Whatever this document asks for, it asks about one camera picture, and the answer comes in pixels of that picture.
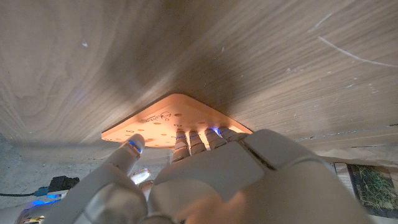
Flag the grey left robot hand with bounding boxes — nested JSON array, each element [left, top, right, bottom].
[[43, 126, 374, 224]]

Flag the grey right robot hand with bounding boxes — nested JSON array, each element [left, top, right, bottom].
[[18, 167, 156, 224]]

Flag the orange peg board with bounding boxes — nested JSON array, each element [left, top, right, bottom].
[[101, 93, 253, 149]]

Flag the printed fabric backdrop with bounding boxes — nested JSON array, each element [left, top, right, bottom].
[[317, 142, 398, 224]]

